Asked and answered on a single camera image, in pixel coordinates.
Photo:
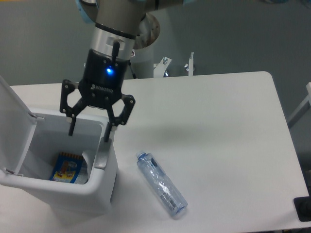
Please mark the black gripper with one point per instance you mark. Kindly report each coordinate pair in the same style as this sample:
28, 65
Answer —
100, 87

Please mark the clear plastic bag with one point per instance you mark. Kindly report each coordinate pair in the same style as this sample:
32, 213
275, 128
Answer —
89, 157

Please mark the clear plastic water bottle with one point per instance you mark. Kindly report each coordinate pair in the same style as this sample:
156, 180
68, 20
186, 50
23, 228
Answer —
161, 184

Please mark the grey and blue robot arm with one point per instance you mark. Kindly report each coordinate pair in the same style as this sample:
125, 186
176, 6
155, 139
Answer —
116, 28

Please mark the white trash can lid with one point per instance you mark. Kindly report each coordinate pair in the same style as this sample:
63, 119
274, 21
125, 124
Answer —
17, 128

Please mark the white plastic trash can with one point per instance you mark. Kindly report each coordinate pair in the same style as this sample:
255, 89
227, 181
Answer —
51, 137

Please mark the blue snack wrapper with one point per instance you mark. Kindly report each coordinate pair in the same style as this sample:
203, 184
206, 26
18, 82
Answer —
69, 168

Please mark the black clamp at table edge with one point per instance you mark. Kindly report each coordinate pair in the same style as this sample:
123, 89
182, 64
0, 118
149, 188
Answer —
303, 208

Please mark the white bracket with bolt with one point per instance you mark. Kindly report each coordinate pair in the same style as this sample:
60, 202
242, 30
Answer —
161, 68

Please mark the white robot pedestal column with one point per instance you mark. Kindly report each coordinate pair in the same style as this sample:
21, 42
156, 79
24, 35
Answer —
142, 62

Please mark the white upright bracket post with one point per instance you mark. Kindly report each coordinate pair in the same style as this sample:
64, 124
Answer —
189, 67

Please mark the white frame leg right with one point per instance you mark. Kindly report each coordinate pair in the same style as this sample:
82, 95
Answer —
301, 109

